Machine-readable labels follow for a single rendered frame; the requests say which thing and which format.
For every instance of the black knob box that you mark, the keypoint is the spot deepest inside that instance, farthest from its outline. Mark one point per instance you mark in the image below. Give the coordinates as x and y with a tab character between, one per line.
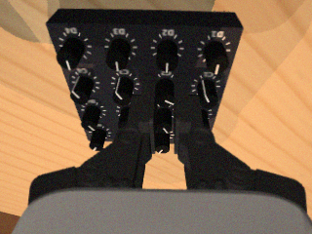
163	43

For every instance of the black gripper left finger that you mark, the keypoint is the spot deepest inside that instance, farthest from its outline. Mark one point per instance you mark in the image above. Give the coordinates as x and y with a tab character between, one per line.
121	164

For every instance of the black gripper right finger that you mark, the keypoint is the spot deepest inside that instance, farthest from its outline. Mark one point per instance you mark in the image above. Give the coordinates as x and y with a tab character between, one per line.
208	165

